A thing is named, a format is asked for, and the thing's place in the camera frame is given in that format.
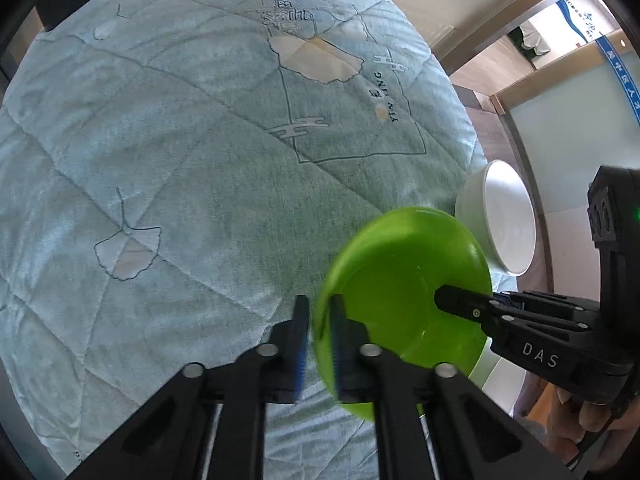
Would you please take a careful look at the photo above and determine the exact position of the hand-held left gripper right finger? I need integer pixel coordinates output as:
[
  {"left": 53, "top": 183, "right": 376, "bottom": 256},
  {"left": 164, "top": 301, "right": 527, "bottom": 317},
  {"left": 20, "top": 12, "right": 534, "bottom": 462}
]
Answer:
[{"left": 330, "top": 294, "right": 576, "bottom": 480}]

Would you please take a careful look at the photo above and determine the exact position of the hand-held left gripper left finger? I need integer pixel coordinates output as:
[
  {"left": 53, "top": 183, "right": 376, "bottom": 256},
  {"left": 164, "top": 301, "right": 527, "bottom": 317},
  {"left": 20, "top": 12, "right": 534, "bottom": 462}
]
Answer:
[{"left": 67, "top": 294, "right": 313, "bottom": 480}]

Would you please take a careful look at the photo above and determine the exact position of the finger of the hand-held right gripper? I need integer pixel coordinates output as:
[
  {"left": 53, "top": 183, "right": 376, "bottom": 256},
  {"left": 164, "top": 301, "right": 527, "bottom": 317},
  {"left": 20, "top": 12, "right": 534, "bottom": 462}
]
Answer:
[
  {"left": 434, "top": 285, "right": 601, "bottom": 339},
  {"left": 491, "top": 289, "right": 598, "bottom": 322}
]

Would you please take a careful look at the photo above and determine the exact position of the person's right hand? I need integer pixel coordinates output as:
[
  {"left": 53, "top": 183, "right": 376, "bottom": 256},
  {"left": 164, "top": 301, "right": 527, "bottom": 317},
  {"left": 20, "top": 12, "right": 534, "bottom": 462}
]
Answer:
[{"left": 544, "top": 381, "right": 620, "bottom": 467}]

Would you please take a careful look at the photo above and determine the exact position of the light blue quilted blanket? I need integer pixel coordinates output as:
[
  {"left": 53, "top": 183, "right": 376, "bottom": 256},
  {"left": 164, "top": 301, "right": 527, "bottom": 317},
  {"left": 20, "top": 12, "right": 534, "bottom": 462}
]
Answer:
[{"left": 0, "top": 0, "right": 488, "bottom": 480}]

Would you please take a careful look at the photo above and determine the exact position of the green bowl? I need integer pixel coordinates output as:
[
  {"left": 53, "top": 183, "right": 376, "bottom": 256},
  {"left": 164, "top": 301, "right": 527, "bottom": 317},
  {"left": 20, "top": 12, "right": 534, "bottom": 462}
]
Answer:
[{"left": 314, "top": 206, "right": 493, "bottom": 423}]

